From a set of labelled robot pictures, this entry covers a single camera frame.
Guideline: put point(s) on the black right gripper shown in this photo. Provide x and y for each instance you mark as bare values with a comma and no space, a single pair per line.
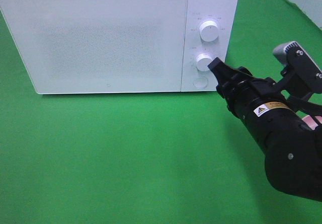
239,87

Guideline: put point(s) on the round white door release button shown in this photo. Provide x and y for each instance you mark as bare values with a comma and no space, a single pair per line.
200,83

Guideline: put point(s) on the white microwave door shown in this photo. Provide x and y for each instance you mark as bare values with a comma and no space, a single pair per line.
99,46

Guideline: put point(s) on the pink round plate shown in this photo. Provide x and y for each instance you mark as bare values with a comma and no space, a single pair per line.
311,123

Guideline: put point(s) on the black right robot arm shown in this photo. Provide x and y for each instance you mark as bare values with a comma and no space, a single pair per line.
292,149

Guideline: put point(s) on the lower white microwave knob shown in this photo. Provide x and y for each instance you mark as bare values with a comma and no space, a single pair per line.
202,62

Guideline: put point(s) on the white microwave knob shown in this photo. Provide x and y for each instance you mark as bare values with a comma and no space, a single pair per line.
209,31
202,62

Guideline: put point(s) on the upper white microwave knob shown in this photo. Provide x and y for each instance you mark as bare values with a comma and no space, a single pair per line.
209,31

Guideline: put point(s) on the green table cloth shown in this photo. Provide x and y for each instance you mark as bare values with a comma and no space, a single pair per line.
130,158

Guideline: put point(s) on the white microwave oven body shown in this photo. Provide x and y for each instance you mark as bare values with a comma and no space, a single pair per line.
211,5

